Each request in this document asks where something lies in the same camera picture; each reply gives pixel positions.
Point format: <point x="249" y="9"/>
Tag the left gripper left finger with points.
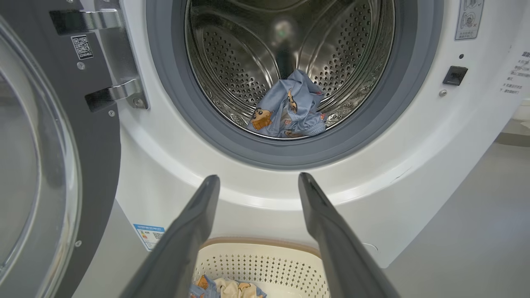
<point x="182" y="248"/>

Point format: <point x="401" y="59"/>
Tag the steel perforated washer drum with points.
<point x="232" y="62"/>

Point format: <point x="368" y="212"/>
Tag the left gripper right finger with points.
<point x="339" y="248"/>

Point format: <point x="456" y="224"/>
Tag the white front-load washing machine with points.
<point x="165" y="165"/>

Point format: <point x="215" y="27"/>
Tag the dark round glass washer door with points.
<point x="99" y="165"/>

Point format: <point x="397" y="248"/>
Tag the cream perforated basket brown rim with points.
<point x="265" y="265"/>

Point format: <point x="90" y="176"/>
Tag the blue cream cartoon print garment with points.
<point x="232" y="289"/>

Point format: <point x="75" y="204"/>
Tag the blue energy label sticker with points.
<point x="149" y="236"/>

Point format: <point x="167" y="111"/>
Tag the chrome door hinge bracket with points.
<point x="120" y="62"/>

